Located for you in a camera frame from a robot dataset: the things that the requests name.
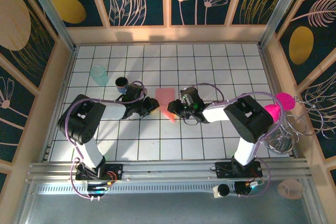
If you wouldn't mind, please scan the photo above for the white and black webcam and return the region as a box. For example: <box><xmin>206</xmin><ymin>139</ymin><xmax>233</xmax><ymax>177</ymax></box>
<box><xmin>213</xmin><ymin>184</ymin><xmax>230</xmax><ymax>199</ymax></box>

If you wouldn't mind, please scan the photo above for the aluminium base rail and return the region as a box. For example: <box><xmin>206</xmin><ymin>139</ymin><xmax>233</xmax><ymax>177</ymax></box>
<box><xmin>27</xmin><ymin>158</ymin><xmax>316</xmax><ymax>183</ymax></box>

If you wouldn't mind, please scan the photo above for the small electronics board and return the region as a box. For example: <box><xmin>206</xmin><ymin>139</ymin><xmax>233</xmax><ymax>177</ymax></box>
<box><xmin>234</xmin><ymin>180</ymin><xmax>265</xmax><ymax>196</ymax></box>
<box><xmin>86</xmin><ymin>179</ymin><xmax>118</xmax><ymax>193</ymax></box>

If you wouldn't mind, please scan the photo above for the perforated metal cable tray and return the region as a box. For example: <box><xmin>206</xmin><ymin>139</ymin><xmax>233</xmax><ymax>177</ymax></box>
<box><xmin>36</xmin><ymin>183</ymin><xmax>218</xmax><ymax>195</ymax></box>

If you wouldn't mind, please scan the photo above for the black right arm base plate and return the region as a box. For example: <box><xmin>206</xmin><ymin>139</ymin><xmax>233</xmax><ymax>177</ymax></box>
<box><xmin>211</xmin><ymin>161</ymin><xmax>263</xmax><ymax>179</ymax></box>

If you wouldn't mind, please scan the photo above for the silver spiral wire stand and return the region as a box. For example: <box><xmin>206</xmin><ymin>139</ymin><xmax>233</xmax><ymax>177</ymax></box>
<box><xmin>265</xmin><ymin>95</ymin><xmax>332</xmax><ymax>154</ymax></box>

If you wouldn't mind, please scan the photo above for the teal translucent glass cup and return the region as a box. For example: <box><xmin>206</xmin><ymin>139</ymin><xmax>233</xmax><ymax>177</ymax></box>
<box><xmin>90</xmin><ymin>66</ymin><xmax>109</xmax><ymax>87</ymax></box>

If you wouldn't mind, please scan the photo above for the pink cloth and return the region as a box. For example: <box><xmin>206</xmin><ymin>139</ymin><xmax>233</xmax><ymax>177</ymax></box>
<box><xmin>154</xmin><ymin>88</ymin><xmax>176</xmax><ymax>124</ymax></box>

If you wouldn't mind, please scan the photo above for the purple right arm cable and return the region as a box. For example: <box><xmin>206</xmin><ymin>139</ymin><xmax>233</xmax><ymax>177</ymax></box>
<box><xmin>186</xmin><ymin>82</ymin><xmax>287</xmax><ymax>199</ymax></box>

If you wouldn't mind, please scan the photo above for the dark blue glazed mug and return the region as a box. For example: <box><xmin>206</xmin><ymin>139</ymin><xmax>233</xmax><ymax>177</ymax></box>
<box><xmin>114</xmin><ymin>76</ymin><xmax>130</xmax><ymax>95</ymax></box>

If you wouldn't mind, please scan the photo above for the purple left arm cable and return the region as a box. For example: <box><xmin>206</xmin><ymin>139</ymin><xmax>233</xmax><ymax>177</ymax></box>
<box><xmin>64</xmin><ymin>80</ymin><xmax>148</xmax><ymax>201</ymax></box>

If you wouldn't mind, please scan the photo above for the aluminium frame post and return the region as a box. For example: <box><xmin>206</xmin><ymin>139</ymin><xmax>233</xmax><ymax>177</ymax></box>
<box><xmin>22</xmin><ymin>0</ymin><xmax>77</xmax><ymax>51</ymax></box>
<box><xmin>258</xmin><ymin>0</ymin><xmax>308</xmax><ymax>49</ymax></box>

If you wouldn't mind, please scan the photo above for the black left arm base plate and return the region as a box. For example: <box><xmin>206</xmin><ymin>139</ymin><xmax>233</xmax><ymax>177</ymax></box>
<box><xmin>75</xmin><ymin>163</ymin><xmax>124</xmax><ymax>182</ymax></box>

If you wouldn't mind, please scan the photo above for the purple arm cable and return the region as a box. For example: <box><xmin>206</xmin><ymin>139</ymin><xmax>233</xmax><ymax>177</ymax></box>
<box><xmin>186</xmin><ymin>82</ymin><xmax>287</xmax><ymax>199</ymax></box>
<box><xmin>64</xmin><ymin>80</ymin><xmax>148</xmax><ymax>201</ymax></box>

